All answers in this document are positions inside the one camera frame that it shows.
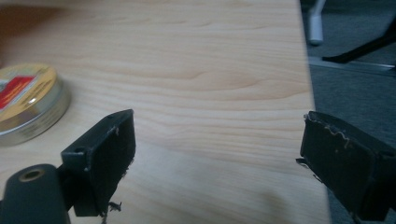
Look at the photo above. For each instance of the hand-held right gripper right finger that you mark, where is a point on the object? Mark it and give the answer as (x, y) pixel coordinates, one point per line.
(345, 161)

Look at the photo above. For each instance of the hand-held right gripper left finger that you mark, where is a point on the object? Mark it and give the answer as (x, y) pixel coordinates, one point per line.
(106, 161)

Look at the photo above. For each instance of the round metal tin yellow lid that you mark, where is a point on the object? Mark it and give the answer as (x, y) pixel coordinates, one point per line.
(26, 102)

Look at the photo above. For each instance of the black stand leg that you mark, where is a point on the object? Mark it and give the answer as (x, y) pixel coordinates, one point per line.
(364, 46)

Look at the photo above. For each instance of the white stand leg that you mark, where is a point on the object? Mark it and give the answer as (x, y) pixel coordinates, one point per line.
(316, 23)

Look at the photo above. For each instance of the metal floor rail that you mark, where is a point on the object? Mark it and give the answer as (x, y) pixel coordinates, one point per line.
(351, 66)

